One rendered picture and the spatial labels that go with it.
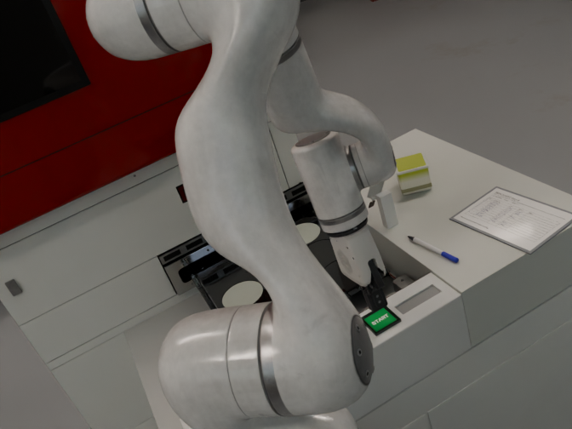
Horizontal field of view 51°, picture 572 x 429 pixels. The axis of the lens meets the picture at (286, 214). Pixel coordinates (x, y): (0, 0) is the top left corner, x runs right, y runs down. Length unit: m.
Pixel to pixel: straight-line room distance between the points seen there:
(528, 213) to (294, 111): 0.64
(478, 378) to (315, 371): 0.78
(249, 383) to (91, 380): 1.13
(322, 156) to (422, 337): 0.41
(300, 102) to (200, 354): 0.40
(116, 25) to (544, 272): 0.95
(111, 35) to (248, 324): 0.33
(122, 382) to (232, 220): 1.19
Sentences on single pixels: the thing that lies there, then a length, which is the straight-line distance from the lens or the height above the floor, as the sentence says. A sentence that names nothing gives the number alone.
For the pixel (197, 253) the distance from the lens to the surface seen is 1.58.
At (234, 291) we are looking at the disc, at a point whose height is 0.90.
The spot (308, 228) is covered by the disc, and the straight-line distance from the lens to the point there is 1.57.
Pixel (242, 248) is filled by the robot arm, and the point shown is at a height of 1.42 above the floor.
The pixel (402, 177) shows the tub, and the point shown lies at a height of 1.02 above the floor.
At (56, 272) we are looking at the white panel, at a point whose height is 1.06.
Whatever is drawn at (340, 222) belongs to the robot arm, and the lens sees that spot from 1.00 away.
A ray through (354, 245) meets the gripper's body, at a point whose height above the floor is 1.16.
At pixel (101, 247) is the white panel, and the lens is 1.52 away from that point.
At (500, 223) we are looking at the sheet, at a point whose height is 0.97.
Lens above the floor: 1.74
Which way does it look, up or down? 30 degrees down
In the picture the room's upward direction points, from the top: 19 degrees counter-clockwise
